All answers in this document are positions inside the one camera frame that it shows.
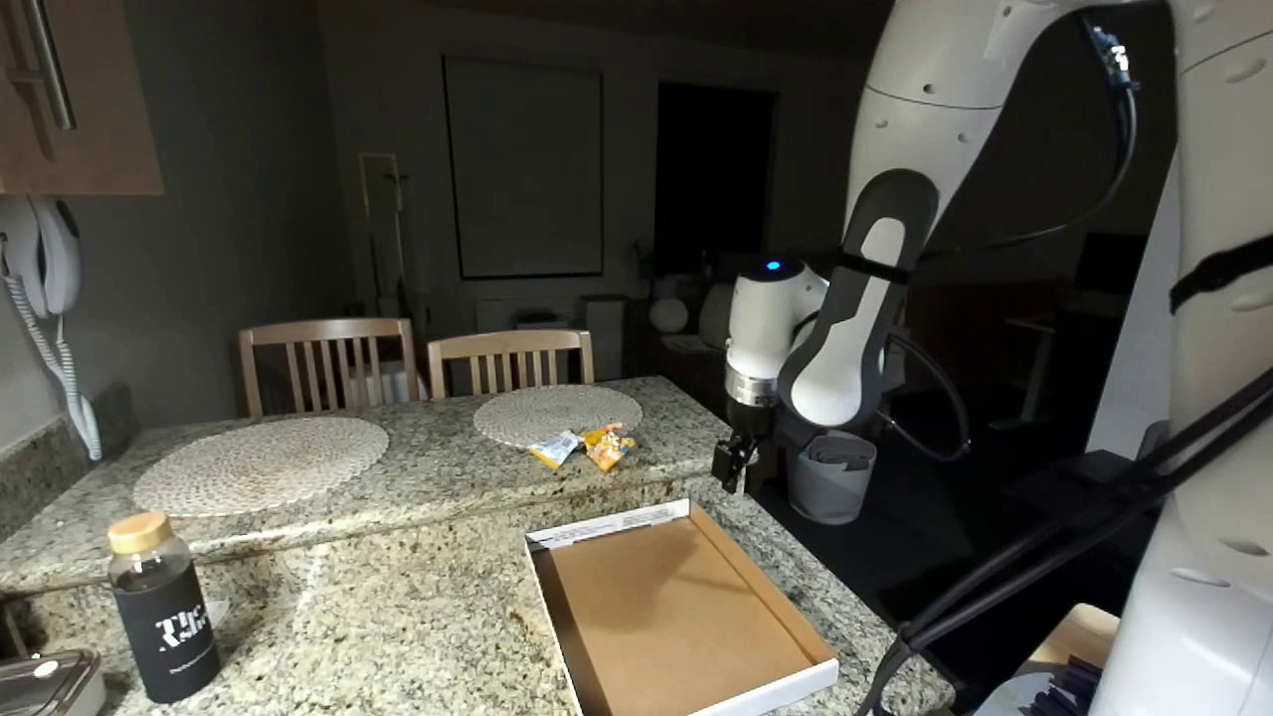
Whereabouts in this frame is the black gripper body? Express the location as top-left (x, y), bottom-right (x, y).
top-left (719, 395), bottom-right (779, 452)

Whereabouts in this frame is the orange snack packet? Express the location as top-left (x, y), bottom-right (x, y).
top-left (579, 419), bottom-right (646, 476)

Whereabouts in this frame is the white waste bin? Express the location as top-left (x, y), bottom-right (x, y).
top-left (787, 431), bottom-right (884, 528)

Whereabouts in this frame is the shallow cardboard tray box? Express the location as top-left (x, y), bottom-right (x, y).
top-left (527, 498), bottom-right (845, 716)

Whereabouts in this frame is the small round woven placemat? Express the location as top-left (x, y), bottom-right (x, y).
top-left (471, 383), bottom-right (646, 456)

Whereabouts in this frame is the wooden slatted chair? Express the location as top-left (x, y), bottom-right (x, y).
top-left (421, 325), bottom-right (601, 406)
top-left (235, 314), bottom-right (421, 420)

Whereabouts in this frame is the large round woven placemat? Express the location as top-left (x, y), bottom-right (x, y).
top-left (128, 414), bottom-right (393, 522)

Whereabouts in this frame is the black bottle with wooden cap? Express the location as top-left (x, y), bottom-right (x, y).
top-left (105, 510), bottom-right (229, 708)

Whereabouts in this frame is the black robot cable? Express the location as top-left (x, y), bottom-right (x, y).
top-left (848, 12), bottom-right (1273, 716)

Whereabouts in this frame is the dark framed wall panel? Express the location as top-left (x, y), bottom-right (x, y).
top-left (443, 50), bottom-right (612, 281)

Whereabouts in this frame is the black velcro strap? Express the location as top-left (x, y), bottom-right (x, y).
top-left (1165, 236), bottom-right (1273, 314)

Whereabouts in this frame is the white wall phone with cord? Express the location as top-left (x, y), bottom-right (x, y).
top-left (0, 193), bottom-right (108, 465)

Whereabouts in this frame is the wooden wall cabinet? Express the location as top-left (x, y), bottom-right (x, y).
top-left (0, 0), bottom-right (166, 204)

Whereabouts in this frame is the metal cabinet handle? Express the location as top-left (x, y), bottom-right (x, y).
top-left (18, 0), bottom-right (79, 135)

